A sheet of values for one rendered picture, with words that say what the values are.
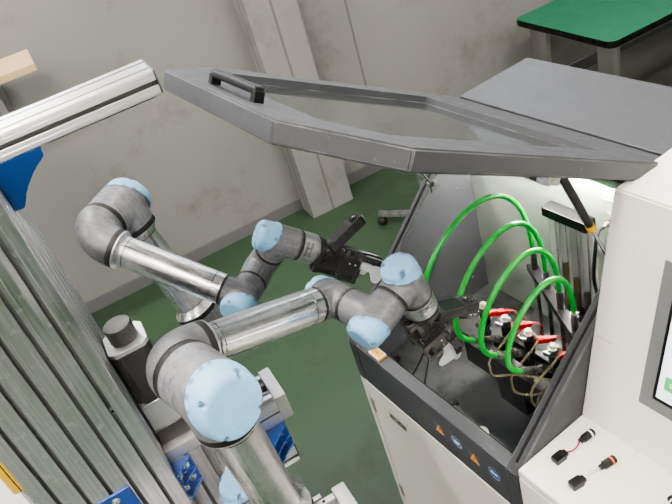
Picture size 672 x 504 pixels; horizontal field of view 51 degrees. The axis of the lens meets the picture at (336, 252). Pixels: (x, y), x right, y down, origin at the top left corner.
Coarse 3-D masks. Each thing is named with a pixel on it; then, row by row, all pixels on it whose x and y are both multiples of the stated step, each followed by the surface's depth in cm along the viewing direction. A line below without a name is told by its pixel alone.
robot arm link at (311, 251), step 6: (306, 234) 166; (312, 234) 168; (306, 240) 165; (312, 240) 166; (318, 240) 167; (306, 246) 165; (312, 246) 166; (318, 246) 166; (306, 252) 166; (312, 252) 166; (318, 252) 166; (300, 258) 166; (306, 258) 166; (312, 258) 167
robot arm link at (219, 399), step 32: (192, 352) 112; (160, 384) 111; (192, 384) 106; (224, 384) 106; (256, 384) 110; (192, 416) 106; (224, 416) 106; (256, 416) 110; (224, 448) 114; (256, 448) 117; (256, 480) 120; (288, 480) 126
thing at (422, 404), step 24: (384, 360) 203; (384, 384) 207; (408, 384) 193; (408, 408) 201; (432, 408) 185; (456, 408) 182; (432, 432) 194; (456, 432) 179; (480, 432) 174; (456, 456) 188; (480, 456) 174; (504, 456) 167; (504, 480) 169
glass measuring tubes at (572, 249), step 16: (544, 208) 184; (560, 208) 182; (560, 224) 183; (576, 224) 177; (560, 240) 187; (576, 240) 183; (592, 240) 180; (560, 256) 194; (576, 256) 186; (592, 256) 183; (560, 272) 198; (576, 272) 189; (576, 288) 192; (592, 288) 190; (576, 304) 196
